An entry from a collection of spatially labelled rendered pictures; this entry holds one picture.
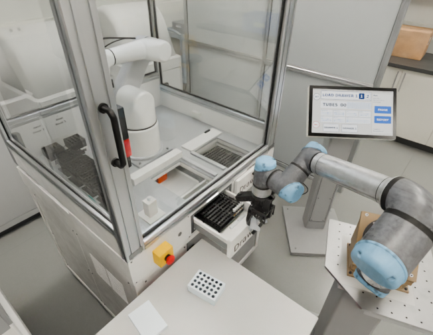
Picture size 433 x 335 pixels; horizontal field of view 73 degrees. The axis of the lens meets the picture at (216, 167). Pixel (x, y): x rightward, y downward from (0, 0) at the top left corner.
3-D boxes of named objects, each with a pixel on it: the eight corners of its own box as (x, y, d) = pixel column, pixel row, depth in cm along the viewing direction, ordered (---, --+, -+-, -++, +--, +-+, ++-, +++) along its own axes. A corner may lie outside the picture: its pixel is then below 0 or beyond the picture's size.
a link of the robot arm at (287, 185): (309, 173, 95) (283, 157, 102) (286, 200, 94) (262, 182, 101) (313, 183, 101) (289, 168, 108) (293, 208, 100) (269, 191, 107)
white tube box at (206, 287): (225, 288, 118) (225, 283, 116) (214, 306, 112) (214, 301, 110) (199, 274, 123) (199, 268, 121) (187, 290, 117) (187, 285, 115)
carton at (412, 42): (426, 54, 342) (437, 28, 325) (420, 61, 322) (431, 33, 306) (388, 48, 363) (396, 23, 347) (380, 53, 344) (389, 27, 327)
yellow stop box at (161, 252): (175, 258, 120) (174, 246, 116) (162, 269, 115) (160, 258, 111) (167, 251, 123) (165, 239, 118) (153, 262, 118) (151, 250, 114)
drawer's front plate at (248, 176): (265, 173, 170) (268, 157, 164) (236, 199, 152) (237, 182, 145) (263, 171, 171) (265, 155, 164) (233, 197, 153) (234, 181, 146)
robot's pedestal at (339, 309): (357, 328, 180) (408, 249, 135) (358, 383, 158) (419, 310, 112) (307, 311, 188) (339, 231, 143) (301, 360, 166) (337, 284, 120)
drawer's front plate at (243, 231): (266, 220, 140) (269, 203, 134) (229, 259, 122) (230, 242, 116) (263, 218, 141) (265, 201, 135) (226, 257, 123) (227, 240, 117)
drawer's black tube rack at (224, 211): (243, 214, 141) (244, 204, 137) (220, 236, 130) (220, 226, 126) (208, 194, 152) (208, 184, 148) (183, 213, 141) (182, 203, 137)
